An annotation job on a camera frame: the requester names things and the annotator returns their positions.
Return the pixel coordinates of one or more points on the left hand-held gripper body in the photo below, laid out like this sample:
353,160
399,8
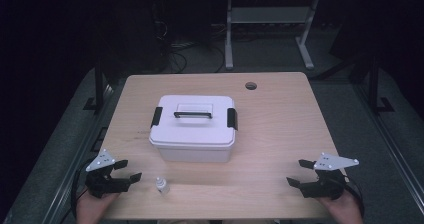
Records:
100,184

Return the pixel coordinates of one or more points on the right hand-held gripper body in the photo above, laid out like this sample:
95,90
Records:
325,185

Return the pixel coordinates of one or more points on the small clear bottle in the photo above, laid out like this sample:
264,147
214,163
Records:
162,185

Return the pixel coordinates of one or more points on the white plastic storage box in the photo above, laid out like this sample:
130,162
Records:
193,154

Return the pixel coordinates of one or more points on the person's left hand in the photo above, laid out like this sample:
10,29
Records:
90,210

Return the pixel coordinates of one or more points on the person's right hand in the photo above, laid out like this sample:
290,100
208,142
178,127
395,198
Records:
345,210

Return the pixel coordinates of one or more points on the black metal stand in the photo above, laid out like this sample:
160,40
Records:
99,84
374,84

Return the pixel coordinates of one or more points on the metal floor rail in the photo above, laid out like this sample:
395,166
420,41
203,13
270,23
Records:
71,170
393,150

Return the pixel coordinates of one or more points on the grey metal table frame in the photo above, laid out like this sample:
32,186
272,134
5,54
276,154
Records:
266,15

